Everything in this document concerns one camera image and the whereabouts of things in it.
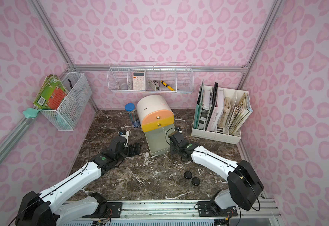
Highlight white pink book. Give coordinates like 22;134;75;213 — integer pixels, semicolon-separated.
206;89;224;132

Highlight blue lid pencil jar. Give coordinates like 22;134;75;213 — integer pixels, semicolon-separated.
125;103;141;128

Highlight white wire wall shelf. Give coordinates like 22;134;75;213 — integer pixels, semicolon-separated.
107;64;194;93

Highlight orange top drawer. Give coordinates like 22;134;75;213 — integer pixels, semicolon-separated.
141;108;174;125

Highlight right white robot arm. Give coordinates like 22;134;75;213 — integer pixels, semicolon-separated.
167;130;264;211

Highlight white round drawer cabinet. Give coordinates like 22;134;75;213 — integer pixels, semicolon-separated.
136;95;172;127

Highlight stack of magazines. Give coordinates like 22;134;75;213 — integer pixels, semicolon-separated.
216;92;253;136

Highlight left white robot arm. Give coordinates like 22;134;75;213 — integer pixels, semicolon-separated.
12;134;142;226

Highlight pink white calculator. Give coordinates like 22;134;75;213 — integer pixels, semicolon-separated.
132;72;146;90

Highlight teal green folder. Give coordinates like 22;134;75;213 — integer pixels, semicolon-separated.
193;81;204;129

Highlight mint green wall hook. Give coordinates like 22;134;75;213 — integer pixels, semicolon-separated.
23;108;42;119

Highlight white mesh wall basket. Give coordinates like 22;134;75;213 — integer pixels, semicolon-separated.
41;72;92;131

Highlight yellow drawer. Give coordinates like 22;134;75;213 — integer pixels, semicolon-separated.
142;116;174;132

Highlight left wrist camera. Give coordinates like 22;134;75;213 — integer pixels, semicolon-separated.
118;130;130;139

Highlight black binder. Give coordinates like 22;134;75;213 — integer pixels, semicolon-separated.
204;82;218;131

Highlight green red booklet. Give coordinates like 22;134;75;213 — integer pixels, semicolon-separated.
33;74;68;110

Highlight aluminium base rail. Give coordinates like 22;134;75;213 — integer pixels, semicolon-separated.
68;199;284;226

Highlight black earphone case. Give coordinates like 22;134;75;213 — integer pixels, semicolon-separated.
191;177;200;186
183;170;192;179

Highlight yellow black utility knife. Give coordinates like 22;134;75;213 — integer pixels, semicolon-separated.
161;81;175;91

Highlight grey bottom drawer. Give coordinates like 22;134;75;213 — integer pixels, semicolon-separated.
145;124;174;156

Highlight round metal tin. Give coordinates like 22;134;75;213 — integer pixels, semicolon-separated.
118;82;128;91

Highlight grey stapler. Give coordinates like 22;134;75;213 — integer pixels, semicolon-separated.
148;80;160;91

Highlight white file organizer box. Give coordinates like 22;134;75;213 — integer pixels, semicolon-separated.
191;83;253;145

